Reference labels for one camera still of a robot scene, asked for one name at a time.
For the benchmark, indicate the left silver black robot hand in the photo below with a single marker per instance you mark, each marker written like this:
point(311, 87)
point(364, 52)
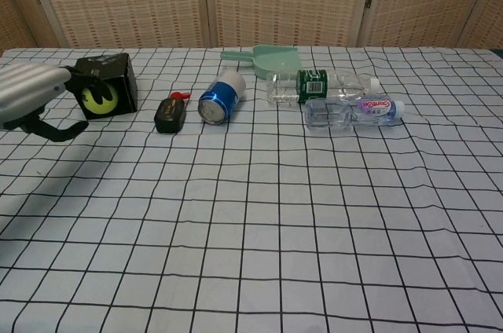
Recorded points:
point(23, 89)

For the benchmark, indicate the yellow tennis ball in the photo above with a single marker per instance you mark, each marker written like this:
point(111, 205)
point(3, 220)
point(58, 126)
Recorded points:
point(96, 107)

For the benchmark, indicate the black cardboard box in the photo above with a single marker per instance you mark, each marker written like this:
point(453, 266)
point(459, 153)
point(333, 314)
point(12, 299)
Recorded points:
point(127, 81)

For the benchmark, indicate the small black bottle red cap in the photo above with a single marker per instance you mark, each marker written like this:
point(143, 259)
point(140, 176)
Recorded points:
point(169, 115)

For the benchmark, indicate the blue silver drink can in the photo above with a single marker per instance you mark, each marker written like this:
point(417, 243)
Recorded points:
point(220, 99)

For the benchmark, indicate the mint green plastic dustpan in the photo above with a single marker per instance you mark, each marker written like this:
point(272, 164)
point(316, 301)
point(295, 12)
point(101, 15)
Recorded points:
point(277, 60)

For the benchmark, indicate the light blue checked tablecloth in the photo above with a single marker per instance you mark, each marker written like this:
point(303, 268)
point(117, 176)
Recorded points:
point(251, 211)

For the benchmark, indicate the clear bottle green label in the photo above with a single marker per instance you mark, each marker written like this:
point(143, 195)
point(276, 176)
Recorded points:
point(312, 85)

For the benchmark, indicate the clear bottle pink label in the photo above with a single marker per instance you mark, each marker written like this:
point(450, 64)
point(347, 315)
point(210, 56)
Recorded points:
point(353, 113)

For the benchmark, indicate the dark blue padded table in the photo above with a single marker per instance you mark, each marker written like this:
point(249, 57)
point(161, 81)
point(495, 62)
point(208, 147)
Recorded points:
point(499, 53)

